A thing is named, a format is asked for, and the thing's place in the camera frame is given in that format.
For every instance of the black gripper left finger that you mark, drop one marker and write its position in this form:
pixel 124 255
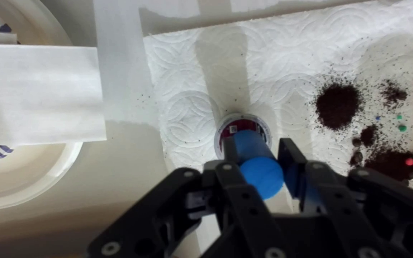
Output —
pixel 177 215

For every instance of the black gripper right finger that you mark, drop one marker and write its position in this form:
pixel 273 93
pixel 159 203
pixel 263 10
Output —
pixel 382 209

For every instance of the small coffee pod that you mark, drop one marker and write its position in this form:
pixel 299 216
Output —
pixel 235 124

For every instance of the dark coffee grounds spill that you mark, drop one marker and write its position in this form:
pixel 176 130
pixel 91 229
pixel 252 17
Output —
pixel 337 104

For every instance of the white paper towel sheet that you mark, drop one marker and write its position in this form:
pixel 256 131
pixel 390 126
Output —
pixel 192 80

